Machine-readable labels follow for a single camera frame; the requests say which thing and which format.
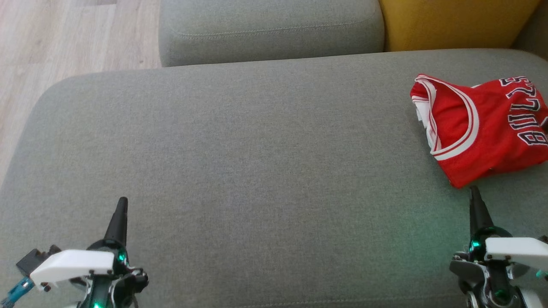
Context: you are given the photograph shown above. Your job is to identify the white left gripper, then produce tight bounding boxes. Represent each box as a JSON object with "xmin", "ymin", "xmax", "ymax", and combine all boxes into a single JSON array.
[{"xmin": 29, "ymin": 197, "xmax": 149, "ymax": 301}]

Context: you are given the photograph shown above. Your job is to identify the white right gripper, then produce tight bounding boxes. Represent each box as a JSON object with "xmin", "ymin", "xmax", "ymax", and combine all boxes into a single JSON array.
[{"xmin": 449, "ymin": 185, "xmax": 548, "ymax": 292}]

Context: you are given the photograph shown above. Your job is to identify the red basketball jersey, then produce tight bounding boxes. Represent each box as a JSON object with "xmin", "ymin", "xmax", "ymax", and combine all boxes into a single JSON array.
[{"xmin": 410, "ymin": 74, "xmax": 548, "ymax": 190}]

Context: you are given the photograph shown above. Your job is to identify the large grey sofa seat cushion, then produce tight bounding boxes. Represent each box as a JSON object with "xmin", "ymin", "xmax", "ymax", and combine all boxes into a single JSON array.
[{"xmin": 0, "ymin": 48, "xmax": 548, "ymax": 308}]

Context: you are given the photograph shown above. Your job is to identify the grey sofa backrest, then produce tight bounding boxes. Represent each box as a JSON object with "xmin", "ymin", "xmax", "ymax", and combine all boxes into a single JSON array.
[{"xmin": 511, "ymin": 0, "xmax": 548, "ymax": 61}]

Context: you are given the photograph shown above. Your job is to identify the yellow sofa cushion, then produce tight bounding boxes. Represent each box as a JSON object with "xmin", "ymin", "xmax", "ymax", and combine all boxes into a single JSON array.
[{"xmin": 378, "ymin": 0, "xmax": 542, "ymax": 53}]

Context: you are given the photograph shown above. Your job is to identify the black cable with blue plug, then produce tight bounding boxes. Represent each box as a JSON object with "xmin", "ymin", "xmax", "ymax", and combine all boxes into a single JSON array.
[{"xmin": 0, "ymin": 277, "xmax": 36, "ymax": 308}]

